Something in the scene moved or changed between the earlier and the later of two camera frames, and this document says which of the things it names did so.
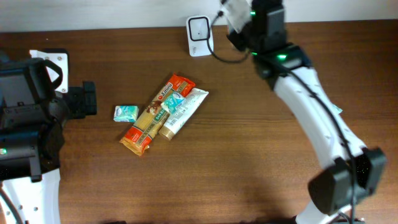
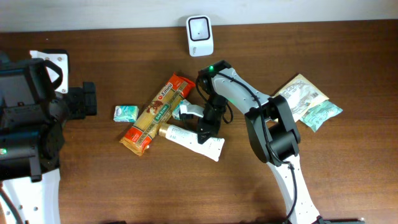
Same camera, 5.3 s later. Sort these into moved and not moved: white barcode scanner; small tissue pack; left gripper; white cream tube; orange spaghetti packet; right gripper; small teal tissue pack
Moved: small teal tissue pack; right gripper; white cream tube
Not moved: left gripper; orange spaghetti packet; small tissue pack; white barcode scanner
